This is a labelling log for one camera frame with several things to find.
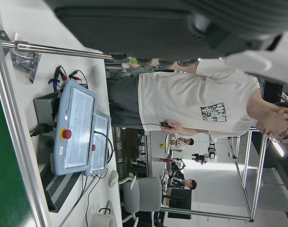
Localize seated person with lanyard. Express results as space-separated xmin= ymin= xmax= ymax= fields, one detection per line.
xmin=170 ymin=137 xmax=195 ymax=152

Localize red alligator clip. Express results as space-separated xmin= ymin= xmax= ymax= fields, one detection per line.
xmin=68 ymin=70 xmax=88 ymax=85
xmin=54 ymin=65 xmax=68 ymax=82

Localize black monitor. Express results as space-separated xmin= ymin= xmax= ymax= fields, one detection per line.
xmin=169 ymin=188 xmax=192 ymax=220

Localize aluminium frame cage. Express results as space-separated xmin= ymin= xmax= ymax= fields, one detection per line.
xmin=158 ymin=127 xmax=270 ymax=223

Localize white tape roll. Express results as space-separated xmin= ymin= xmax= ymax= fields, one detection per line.
xmin=90 ymin=212 xmax=117 ymax=227

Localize steel grabber tool with claw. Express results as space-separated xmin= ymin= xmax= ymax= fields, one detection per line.
xmin=1 ymin=40 xmax=114 ymax=60

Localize ceiling light strip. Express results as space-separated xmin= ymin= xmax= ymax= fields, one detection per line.
xmin=274 ymin=139 xmax=286 ymax=157

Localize plastic bag of black parts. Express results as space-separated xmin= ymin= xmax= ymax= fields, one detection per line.
xmin=10 ymin=33 xmax=42 ymax=84

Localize small light blue teach pendant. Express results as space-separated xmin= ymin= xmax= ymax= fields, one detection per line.
xmin=84 ymin=111 xmax=111 ymax=177

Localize thin black table cable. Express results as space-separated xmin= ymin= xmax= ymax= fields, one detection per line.
xmin=80 ymin=169 xmax=109 ymax=227

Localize person in white T-shirt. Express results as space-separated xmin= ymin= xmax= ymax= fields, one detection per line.
xmin=106 ymin=58 xmax=288 ymax=148

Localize white and grey left robot hand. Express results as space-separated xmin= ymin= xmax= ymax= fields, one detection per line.
xmin=45 ymin=0 xmax=288 ymax=88

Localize black ridged heat sink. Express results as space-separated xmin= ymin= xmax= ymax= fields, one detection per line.
xmin=39 ymin=163 xmax=81 ymax=214

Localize large light blue teach pendant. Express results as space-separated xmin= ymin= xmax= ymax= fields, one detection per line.
xmin=50 ymin=79 xmax=98 ymax=176

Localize grey office chair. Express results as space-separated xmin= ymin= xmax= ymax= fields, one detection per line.
xmin=120 ymin=174 xmax=162 ymax=223

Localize seated person in black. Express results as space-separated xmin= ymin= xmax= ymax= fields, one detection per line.
xmin=167 ymin=176 xmax=198 ymax=190

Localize black teach pendant cable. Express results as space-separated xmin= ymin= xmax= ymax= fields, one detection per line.
xmin=94 ymin=131 xmax=115 ymax=164

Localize grey metal box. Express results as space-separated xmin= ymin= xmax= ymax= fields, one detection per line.
xmin=33 ymin=91 xmax=63 ymax=137

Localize white computer mouse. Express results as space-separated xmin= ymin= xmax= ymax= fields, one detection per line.
xmin=108 ymin=169 xmax=119 ymax=188

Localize green belt conveyor, aluminium rails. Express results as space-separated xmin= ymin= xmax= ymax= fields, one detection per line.
xmin=0 ymin=14 xmax=51 ymax=227

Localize black power cable with plug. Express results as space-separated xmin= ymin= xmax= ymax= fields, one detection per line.
xmin=29 ymin=122 xmax=56 ymax=138

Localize blue tape strip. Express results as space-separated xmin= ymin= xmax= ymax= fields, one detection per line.
xmin=48 ymin=77 xmax=62 ymax=92

